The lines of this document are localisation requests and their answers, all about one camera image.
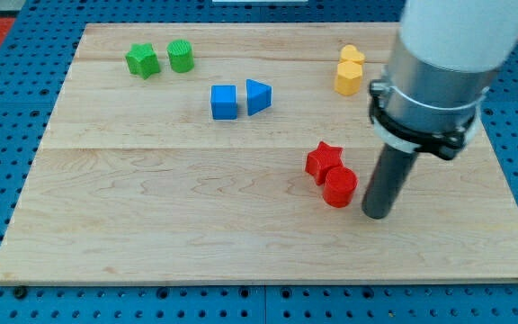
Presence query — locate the blue triangle block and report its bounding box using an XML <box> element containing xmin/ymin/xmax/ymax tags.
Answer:
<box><xmin>246</xmin><ymin>79</ymin><xmax>272</xmax><ymax>116</ymax></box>

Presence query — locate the yellow hexagon block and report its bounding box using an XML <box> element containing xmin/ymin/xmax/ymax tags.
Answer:
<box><xmin>334</xmin><ymin>61</ymin><xmax>362</xmax><ymax>95</ymax></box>

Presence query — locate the green star block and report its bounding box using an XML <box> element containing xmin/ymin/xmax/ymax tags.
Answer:
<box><xmin>125</xmin><ymin>43</ymin><xmax>161</xmax><ymax>79</ymax></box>

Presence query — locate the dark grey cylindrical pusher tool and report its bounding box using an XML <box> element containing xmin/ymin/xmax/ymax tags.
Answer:
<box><xmin>362</xmin><ymin>144</ymin><xmax>418</xmax><ymax>220</ymax></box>

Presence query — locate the red star block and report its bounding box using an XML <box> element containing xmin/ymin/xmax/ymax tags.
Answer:
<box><xmin>305</xmin><ymin>141</ymin><xmax>343</xmax><ymax>185</ymax></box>

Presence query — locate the light wooden board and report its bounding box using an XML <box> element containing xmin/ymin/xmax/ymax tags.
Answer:
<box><xmin>0</xmin><ymin>22</ymin><xmax>518</xmax><ymax>286</ymax></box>

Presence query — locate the yellow heart block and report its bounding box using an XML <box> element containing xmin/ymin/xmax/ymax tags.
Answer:
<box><xmin>339</xmin><ymin>44</ymin><xmax>366</xmax><ymax>65</ymax></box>

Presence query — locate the green cylinder block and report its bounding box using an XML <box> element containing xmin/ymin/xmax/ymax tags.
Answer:
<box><xmin>166</xmin><ymin>39</ymin><xmax>194</xmax><ymax>73</ymax></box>

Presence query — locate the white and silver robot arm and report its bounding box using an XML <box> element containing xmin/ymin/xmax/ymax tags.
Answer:
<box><xmin>369</xmin><ymin>0</ymin><xmax>518</xmax><ymax>160</ymax></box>

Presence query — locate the blue cube block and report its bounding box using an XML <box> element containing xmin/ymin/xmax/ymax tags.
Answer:
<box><xmin>210</xmin><ymin>85</ymin><xmax>237</xmax><ymax>120</ymax></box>

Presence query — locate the red cylinder block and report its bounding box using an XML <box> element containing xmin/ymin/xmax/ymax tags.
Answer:
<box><xmin>323</xmin><ymin>166</ymin><xmax>358</xmax><ymax>208</ymax></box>

